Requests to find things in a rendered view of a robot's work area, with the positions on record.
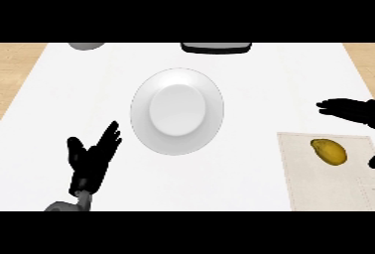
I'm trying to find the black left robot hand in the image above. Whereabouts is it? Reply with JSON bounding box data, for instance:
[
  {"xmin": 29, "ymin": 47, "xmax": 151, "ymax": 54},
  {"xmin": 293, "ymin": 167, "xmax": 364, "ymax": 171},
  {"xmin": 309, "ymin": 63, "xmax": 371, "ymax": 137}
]
[{"xmin": 66, "ymin": 120, "xmax": 122, "ymax": 198}]

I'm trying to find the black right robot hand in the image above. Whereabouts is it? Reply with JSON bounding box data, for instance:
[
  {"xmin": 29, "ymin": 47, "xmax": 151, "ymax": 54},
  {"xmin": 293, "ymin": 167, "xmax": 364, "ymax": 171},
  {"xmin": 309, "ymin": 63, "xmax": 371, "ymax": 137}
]
[{"xmin": 314, "ymin": 97, "xmax": 375, "ymax": 170}]

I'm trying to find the yellow lemon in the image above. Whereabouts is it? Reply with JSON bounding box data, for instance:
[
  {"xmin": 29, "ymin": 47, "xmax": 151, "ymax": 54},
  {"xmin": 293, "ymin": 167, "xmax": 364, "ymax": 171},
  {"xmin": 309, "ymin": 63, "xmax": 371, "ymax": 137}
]
[{"xmin": 308, "ymin": 138, "xmax": 348, "ymax": 166}]

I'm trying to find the beige placemat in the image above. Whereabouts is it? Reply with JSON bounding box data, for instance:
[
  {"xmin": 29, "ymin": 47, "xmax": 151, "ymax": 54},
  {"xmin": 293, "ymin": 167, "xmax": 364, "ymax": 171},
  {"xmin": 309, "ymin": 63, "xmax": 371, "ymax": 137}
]
[{"xmin": 275, "ymin": 131, "xmax": 375, "ymax": 212}]

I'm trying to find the white oval plate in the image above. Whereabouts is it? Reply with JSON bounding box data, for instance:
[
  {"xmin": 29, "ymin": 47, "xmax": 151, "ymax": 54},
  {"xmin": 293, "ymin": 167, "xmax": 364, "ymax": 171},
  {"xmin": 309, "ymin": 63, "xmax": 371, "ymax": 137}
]
[{"xmin": 128, "ymin": 67, "xmax": 225, "ymax": 157}]

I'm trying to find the grey round object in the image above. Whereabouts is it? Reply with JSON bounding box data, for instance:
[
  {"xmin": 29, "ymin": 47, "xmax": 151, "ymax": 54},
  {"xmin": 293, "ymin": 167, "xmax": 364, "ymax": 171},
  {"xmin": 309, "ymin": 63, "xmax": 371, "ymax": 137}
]
[{"xmin": 66, "ymin": 43, "xmax": 106, "ymax": 52}]

